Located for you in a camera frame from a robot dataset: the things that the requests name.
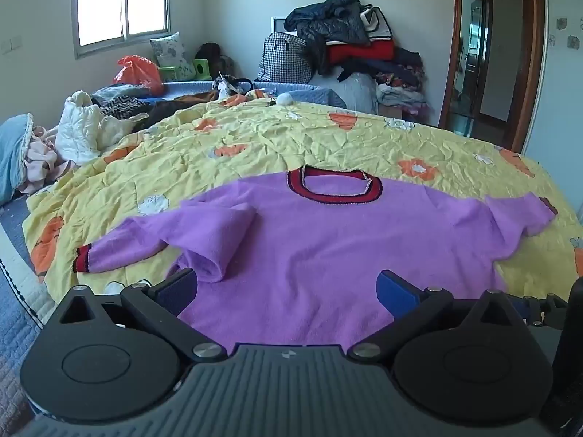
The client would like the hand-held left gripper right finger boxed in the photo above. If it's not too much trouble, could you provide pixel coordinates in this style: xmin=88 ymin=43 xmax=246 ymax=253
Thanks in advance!
xmin=347 ymin=269 xmax=524 ymax=365

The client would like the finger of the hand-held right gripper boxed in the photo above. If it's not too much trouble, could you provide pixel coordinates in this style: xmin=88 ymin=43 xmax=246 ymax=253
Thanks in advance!
xmin=505 ymin=295 xmax=568 ymax=331

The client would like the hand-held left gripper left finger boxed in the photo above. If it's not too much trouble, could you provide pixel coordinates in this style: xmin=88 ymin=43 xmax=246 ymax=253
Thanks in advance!
xmin=46 ymin=268 xmax=228 ymax=365

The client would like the purple sweater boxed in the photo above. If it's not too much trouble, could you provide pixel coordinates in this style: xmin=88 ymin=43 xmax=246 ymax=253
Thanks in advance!
xmin=74 ymin=164 xmax=557 ymax=347

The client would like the yellow carrot print quilt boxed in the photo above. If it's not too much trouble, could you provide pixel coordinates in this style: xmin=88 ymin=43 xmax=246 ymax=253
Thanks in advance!
xmin=23 ymin=100 xmax=583 ymax=306

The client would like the blue quilted bed pad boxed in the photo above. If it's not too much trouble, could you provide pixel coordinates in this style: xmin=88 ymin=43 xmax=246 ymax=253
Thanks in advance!
xmin=0 ymin=79 xmax=348 ymax=420

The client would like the brown cloth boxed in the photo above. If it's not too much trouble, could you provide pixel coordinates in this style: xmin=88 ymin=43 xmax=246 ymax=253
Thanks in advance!
xmin=146 ymin=91 xmax=224 ymax=126

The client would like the white quilted jacket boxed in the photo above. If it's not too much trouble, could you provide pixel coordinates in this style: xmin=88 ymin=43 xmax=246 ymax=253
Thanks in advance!
xmin=55 ymin=90 xmax=149 ymax=165

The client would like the black white striped garment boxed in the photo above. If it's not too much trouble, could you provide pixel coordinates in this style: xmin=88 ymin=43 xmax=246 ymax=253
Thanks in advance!
xmin=91 ymin=84 xmax=153 ymax=121

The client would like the pink cloth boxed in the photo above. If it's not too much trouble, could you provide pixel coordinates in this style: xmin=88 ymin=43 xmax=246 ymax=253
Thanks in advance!
xmin=18 ymin=125 xmax=78 ymax=196

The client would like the grey white sack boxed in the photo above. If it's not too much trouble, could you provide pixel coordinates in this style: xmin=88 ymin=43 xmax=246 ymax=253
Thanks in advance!
xmin=310 ymin=73 xmax=380 ymax=114

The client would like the white plastic bag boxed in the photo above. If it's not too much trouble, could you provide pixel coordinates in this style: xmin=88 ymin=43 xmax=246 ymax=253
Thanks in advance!
xmin=214 ymin=72 xmax=253 ymax=98

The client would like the light blue pillow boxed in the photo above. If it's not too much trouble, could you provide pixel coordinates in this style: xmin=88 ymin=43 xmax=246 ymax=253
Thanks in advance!
xmin=0 ymin=113 xmax=35 ymax=205

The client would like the orange plastic bag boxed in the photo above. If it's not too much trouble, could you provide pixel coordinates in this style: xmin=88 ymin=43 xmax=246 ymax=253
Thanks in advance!
xmin=112 ymin=55 xmax=165 ymax=96

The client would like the grey floral pillow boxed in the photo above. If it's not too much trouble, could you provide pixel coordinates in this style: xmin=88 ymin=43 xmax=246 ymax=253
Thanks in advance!
xmin=150 ymin=32 xmax=196 ymax=82

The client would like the dark bag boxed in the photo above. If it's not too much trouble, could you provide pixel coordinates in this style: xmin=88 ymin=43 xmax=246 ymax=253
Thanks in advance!
xmin=195 ymin=42 xmax=235 ymax=79

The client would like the red garment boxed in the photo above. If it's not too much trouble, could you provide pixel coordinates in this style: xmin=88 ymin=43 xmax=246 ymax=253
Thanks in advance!
xmin=325 ymin=40 xmax=396 ymax=65

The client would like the houndstooth bag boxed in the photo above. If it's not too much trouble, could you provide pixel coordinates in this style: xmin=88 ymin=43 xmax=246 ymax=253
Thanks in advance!
xmin=257 ymin=32 xmax=315 ymax=85

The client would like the wooden hallway door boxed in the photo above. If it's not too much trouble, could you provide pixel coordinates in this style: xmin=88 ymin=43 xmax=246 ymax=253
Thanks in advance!
xmin=460 ymin=0 xmax=494 ymax=118

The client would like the cream black trimmed garment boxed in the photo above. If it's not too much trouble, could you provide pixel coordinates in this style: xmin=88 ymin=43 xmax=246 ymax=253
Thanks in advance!
xmin=360 ymin=4 xmax=393 ymax=41

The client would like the window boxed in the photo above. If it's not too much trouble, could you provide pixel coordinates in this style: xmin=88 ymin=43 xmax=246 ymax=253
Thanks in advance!
xmin=72 ymin=0 xmax=171 ymax=59

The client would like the wooden door frame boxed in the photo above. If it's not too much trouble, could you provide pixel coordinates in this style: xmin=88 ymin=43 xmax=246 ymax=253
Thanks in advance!
xmin=439 ymin=0 xmax=547 ymax=153

